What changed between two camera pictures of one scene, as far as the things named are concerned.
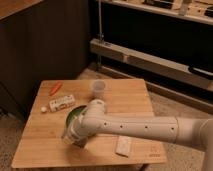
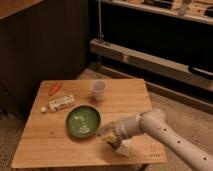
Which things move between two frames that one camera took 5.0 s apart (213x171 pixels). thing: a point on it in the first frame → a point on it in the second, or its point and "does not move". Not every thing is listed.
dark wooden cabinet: [40, 40] does not move
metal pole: [100, 31] does not move
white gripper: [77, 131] → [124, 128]
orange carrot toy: [55, 88] does not move
